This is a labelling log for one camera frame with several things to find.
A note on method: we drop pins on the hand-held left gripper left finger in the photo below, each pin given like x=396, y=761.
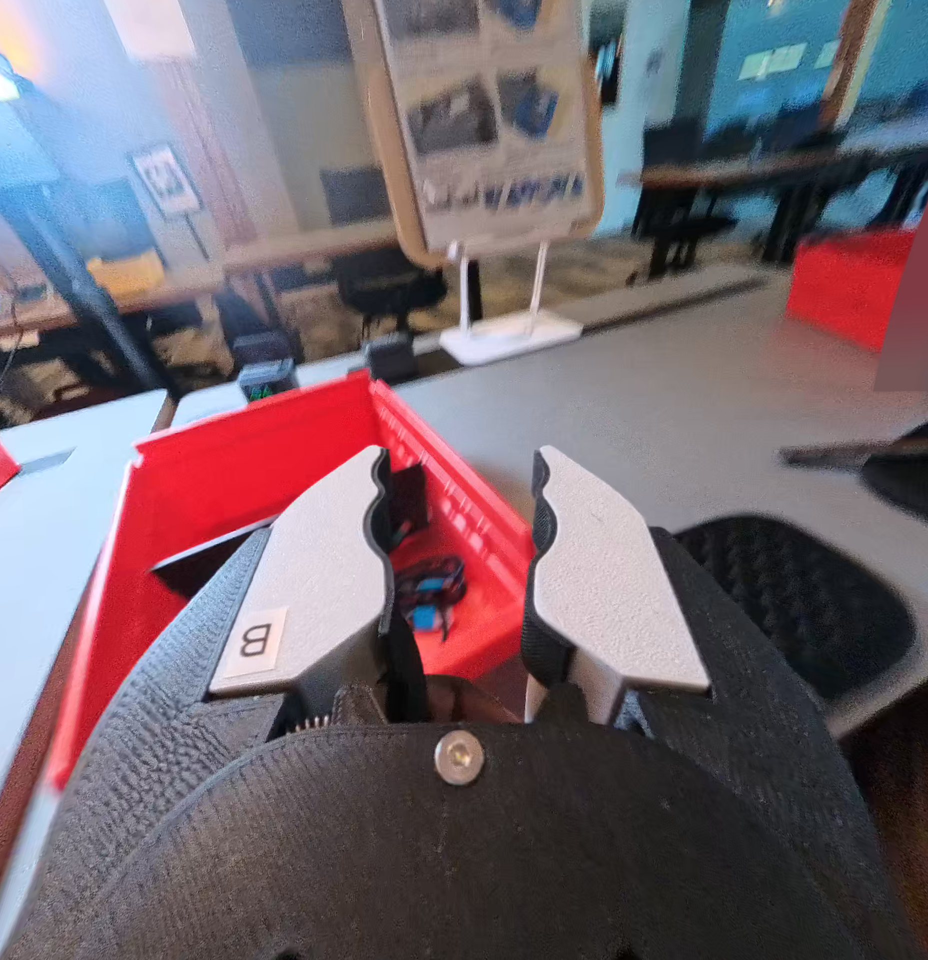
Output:
x=321, y=585

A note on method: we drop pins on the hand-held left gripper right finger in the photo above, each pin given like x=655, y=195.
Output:
x=614, y=600

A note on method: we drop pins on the black mesh cushion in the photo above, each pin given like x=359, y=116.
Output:
x=808, y=600

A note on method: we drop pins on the black cube device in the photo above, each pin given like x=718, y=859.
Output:
x=390, y=358

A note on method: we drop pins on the black swivel chair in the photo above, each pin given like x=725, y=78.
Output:
x=389, y=285

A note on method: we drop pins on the long wooden table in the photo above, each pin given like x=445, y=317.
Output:
x=284, y=251

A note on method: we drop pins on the wooden office desk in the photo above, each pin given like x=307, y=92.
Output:
x=771, y=163

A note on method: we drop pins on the black desk chair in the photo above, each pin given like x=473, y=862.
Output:
x=681, y=210

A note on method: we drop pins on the yellow plastic bin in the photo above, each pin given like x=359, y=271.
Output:
x=126, y=274

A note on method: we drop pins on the black tripod pole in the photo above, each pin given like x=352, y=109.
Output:
x=74, y=285

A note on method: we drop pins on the small pattern sign on stand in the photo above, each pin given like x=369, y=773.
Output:
x=165, y=180

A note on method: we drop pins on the instruction poster on white stand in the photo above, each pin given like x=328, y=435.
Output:
x=494, y=112

